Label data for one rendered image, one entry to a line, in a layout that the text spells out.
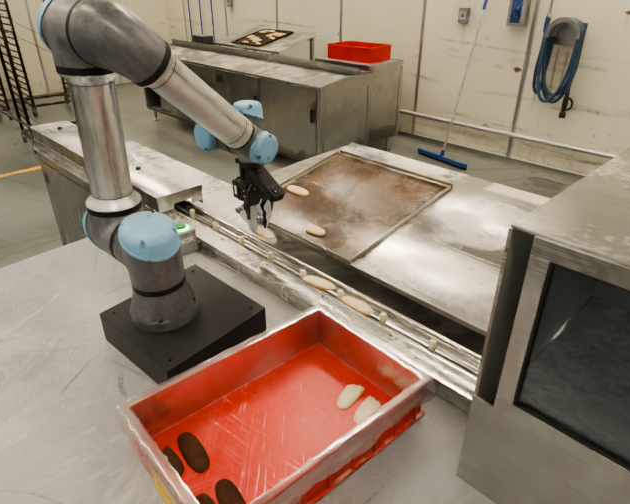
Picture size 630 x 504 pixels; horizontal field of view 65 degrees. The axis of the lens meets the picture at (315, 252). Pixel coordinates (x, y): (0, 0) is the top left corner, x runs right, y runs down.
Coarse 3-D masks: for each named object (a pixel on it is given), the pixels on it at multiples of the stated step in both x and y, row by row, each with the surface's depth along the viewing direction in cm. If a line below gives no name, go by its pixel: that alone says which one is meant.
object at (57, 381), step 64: (64, 256) 153; (192, 256) 153; (0, 320) 125; (64, 320) 125; (0, 384) 105; (64, 384) 105; (128, 384) 105; (0, 448) 91; (64, 448) 91; (128, 448) 91; (384, 448) 91; (448, 448) 91
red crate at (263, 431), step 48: (288, 384) 105; (336, 384) 105; (192, 432) 94; (240, 432) 94; (288, 432) 94; (336, 432) 94; (384, 432) 90; (192, 480) 85; (240, 480) 85; (336, 480) 84
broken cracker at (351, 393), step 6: (354, 384) 103; (348, 390) 102; (354, 390) 102; (360, 390) 102; (342, 396) 101; (348, 396) 101; (354, 396) 101; (336, 402) 100; (342, 402) 99; (348, 402) 99; (354, 402) 100; (342, 408) 99
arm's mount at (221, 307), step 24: (216, 288) 122; (120, 312) 115; (216, 312) 115; (240, 312) 115; (264, 312) 117; (120, 336) 110; (144, 336) 108; (168, 336) 108; (192, 336) 108; (216, 336) 108; (240, 336) 113; (144, 360) 106; (168, 360) 102; (192, 360) 104
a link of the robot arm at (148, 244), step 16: (128, 224) 103; (144, 224) 103; (160, 224) 104; (112, 240) 105; (128, 240) 99; (144, 240) 99; (160, 240) 100; (176, 240) 104; (128, 256) 101; (144, 256) 100; (160, 256) 101; (176, 256) 105; (128, 272) 106; (144, 272) 102; (160, 272) 103; (176, 272) 106; (144, 288) 105; (160, 288) 105
